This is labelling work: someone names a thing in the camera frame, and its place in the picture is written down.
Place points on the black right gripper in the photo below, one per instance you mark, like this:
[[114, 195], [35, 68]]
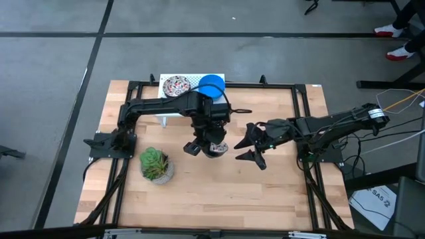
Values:
[[279, 132]]

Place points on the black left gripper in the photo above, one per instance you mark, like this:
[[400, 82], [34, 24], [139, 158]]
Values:
[[209, 132]]

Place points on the floral patterned ceramic bowl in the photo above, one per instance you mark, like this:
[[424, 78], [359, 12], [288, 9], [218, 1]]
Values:
[[176, 85], [220, 147]]

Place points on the blue plastic mini bowl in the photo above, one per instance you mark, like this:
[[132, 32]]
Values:
[[207, 79]]

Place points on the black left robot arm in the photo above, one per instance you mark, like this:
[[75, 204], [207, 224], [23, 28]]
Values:
[[159, 106]]

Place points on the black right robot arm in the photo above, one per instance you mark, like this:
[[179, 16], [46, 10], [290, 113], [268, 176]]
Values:
[[332, 124]]

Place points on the white perforated metal shelf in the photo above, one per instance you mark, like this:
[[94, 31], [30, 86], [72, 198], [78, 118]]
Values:
[[194, 78]]

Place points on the succulent in geometric pot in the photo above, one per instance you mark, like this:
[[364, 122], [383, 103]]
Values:
[[154, 166]]

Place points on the black table clamp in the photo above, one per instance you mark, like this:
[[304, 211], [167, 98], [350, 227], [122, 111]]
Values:
[[263, 79], [152, 79]]

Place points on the white label sticker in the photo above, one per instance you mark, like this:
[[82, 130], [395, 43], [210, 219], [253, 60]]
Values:
[[316, 85]]

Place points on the black desk foot beam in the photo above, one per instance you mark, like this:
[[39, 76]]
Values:
[[375, 177]]

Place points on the white printed paper sheet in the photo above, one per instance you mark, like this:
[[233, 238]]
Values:
[[372, 204]]

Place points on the black desk stand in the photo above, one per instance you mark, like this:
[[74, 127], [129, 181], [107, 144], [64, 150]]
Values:
[[388, 85]]

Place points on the grey panel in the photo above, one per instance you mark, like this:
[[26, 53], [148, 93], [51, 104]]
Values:
[[421, 149]]

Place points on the dark grey cabinet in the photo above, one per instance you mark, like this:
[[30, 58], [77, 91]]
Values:
[[410, 209]]

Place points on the person's red white shoe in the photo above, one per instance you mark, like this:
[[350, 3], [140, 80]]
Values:
[[388, 31], [400, 53]]

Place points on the black rig beam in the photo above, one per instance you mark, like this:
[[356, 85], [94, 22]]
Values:
[[50, 232]]

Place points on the person's leg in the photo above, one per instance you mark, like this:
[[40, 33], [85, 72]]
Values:
[[406, 15], [418, 43]]

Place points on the black chair foot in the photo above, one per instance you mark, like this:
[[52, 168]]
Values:
[[10, 152]]

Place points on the black aluminium table frame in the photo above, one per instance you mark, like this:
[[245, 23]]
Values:
[[282, 85]]

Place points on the silver metal bracket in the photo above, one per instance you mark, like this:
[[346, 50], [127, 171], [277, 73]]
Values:
[[121, 233], [307, 235]]

